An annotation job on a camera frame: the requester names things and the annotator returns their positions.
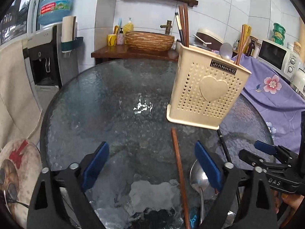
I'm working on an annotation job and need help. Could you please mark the paper cup holder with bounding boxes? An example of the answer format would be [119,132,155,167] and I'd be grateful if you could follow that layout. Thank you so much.
[60,15,83,54]

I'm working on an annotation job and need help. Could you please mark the cream plastic utensil holder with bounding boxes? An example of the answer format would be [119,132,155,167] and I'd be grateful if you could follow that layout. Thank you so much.
[166,46,251,130]

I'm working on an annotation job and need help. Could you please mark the round glass table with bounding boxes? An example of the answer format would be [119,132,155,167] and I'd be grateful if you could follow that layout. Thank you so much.
[40,59,273,228]

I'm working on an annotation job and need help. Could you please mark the brown wooden chopstick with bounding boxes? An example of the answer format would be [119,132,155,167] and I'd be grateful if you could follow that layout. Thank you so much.
[234,24,245,65]
[236,36,250,66]

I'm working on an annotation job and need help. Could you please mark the wooden counter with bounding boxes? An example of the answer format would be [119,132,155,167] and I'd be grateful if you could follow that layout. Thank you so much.
[91,45,179,65]

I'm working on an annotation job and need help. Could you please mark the white microwave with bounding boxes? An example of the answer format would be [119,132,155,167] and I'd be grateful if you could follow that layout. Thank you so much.
[257,40,303,81]

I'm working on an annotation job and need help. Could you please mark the brass faucet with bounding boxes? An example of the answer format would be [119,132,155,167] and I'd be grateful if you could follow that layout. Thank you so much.
[160,20,172,35]

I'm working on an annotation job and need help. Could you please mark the brown glass bottle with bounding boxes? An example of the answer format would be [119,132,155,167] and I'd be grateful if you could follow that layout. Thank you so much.
[246,39,255,56]

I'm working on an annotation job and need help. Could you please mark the brown white rice cooker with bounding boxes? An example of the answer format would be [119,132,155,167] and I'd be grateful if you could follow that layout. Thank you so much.
[194,28,224,51]

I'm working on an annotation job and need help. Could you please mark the right hand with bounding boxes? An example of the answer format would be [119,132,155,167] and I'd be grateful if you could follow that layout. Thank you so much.
[273,191,304,217]

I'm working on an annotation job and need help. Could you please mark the brown chopstick pair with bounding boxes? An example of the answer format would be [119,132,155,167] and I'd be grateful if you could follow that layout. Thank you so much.
[178,5,186,46]

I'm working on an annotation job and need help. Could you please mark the grey soup spoon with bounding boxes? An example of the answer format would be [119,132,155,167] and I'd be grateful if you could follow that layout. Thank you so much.
[219,42,233,61]

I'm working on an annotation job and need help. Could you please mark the blue water bottle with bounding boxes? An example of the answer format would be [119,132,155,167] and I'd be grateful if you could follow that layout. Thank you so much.
[38,0,73,26]

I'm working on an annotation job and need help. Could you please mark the woven basin sink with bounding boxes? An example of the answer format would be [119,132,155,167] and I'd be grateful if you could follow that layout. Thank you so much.
[125,31,175,52]

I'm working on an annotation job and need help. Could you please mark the yellow roll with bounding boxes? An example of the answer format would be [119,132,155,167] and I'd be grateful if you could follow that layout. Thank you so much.
[243,24,252,54]

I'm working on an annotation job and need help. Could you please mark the beige cloth cover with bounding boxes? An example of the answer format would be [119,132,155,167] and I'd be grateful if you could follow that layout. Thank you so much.
[1,40,43,148]

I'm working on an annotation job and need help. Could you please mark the water dispenser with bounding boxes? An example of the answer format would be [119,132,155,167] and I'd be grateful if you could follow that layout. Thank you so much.
[23,23,79,111]

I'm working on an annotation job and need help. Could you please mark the wooden handled steel spoon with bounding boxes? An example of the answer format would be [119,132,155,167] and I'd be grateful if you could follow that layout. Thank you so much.
[171,128,191,229]

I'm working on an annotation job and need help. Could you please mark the green stacked cups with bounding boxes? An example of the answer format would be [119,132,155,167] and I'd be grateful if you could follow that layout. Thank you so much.
[271,23,286,46]

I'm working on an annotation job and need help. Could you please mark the purple floral cloth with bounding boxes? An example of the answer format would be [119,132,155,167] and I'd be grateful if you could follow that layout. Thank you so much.
[240,55,304,153]

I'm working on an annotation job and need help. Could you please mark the yellow mug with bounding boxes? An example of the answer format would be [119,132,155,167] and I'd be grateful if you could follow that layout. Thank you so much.
[107,34,117,46]

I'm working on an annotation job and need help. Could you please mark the dog print cushion stool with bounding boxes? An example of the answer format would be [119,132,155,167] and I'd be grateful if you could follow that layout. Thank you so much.
[1,139,42,228]

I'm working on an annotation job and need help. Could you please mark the yellow soap bottle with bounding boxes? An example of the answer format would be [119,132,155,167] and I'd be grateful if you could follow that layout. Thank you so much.
[123,18,134,35]

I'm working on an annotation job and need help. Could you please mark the white kettle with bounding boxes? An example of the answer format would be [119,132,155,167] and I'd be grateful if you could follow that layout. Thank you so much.
[290,68,305,100]

